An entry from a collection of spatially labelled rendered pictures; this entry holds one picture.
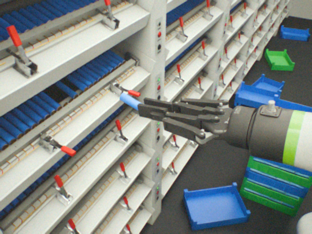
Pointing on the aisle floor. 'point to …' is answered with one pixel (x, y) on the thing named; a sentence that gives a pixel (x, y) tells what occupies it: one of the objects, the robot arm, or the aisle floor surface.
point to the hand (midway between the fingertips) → (155, 109)
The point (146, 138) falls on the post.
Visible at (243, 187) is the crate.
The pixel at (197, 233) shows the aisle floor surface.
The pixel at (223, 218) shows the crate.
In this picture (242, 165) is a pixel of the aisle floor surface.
